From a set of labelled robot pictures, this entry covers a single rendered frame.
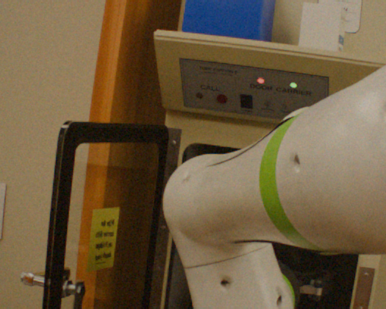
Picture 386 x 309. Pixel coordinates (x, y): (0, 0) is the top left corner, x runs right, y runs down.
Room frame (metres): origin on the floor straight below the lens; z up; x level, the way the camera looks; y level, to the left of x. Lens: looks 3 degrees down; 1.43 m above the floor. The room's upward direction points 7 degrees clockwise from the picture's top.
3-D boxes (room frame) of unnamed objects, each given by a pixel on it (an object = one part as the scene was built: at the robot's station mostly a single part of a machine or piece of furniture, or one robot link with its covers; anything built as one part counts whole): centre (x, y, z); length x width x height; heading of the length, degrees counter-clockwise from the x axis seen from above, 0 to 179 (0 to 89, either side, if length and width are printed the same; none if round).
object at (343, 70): (1.19, -0.08, 1.46); 0.32 x 0.12 x 0.10; 78
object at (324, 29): (1.19, -0.13, 1.54); 0.05 x 0.05 x 0.06; 75
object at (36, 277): (1.06, 0.16, 1.20); 0.10 x 0.05 x 0.03; 161
